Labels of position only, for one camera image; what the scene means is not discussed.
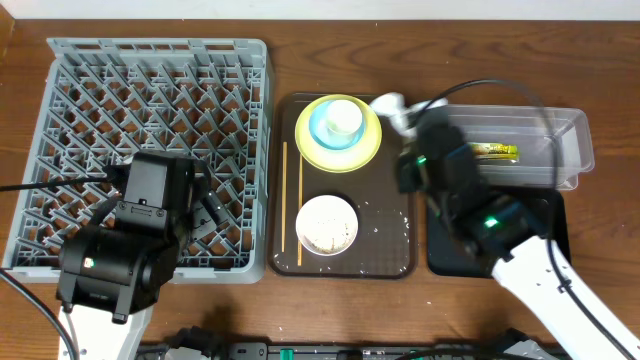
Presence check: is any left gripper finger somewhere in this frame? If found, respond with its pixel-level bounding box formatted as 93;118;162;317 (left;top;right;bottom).
191;212;215;241
202;191;231;225

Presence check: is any green orange snack wrapper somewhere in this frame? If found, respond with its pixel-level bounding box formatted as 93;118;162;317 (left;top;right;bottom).
470;142;519;162

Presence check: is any white napkin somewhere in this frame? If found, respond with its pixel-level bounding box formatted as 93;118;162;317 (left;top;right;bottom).
369;92;451;142

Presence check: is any white bowl with rice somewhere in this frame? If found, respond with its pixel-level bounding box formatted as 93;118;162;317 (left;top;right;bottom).
295;195;359;257

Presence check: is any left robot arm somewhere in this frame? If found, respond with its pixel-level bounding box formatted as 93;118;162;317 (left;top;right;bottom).
56;151;211;359

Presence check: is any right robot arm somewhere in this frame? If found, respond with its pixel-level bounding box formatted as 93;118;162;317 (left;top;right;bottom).
397;106;639;359

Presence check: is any clear plastic bin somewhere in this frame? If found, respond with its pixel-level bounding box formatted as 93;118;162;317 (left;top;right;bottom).
426;104;595;191

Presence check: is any left wooden chopstick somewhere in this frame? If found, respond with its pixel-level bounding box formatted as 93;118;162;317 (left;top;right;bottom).
281;141;288;253

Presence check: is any wooden chopstick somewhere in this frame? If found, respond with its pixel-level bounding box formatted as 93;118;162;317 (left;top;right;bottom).
281;141;288;253
297;155;304;267

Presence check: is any right wooden chopstick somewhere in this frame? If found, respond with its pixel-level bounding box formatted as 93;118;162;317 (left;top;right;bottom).
297;155;304;267

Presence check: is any black plastic tray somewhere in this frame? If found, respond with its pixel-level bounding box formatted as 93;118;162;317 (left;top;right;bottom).
426;186;571;278

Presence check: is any dark brown serving tray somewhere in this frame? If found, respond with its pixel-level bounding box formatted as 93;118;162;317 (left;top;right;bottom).
267;93;418;280

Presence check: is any grey plastic dish rack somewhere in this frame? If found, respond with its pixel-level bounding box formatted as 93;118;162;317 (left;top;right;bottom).
2;38;273;284

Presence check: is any yellow-green plate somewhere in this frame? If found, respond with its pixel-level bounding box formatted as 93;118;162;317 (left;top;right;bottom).
294;94;382;173

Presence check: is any white cup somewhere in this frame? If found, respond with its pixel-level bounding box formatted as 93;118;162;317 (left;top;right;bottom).
326;100;363;149

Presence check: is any right black cable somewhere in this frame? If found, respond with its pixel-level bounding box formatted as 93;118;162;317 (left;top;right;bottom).
424;78;636;360

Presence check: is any black cable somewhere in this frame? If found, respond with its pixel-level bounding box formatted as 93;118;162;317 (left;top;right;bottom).
0;172;124;360
424;78;636;360

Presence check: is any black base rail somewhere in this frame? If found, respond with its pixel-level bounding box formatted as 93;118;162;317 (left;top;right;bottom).
134;340;569;360

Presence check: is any left black cable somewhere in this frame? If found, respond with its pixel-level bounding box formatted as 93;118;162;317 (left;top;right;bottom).
0;172;124;360

